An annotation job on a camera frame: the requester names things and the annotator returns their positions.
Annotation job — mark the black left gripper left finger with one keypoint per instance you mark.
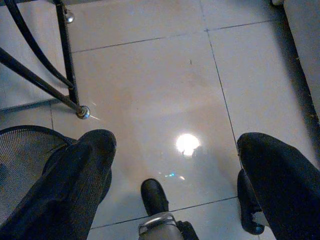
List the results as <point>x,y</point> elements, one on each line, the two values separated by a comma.
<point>70,180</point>

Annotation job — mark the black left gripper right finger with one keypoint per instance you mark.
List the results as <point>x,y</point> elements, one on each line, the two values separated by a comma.
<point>287,190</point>

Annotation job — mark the black mesh wastebasket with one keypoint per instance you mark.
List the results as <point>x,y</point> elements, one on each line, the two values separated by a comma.
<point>20,155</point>

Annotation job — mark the black robot foot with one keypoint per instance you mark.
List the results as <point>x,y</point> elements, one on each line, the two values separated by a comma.
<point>152,195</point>

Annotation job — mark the silver robot leg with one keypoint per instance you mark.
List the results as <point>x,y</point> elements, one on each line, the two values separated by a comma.
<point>162,230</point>

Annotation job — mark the black metal stand frame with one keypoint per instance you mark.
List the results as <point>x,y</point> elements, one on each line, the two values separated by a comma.
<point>65,50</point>

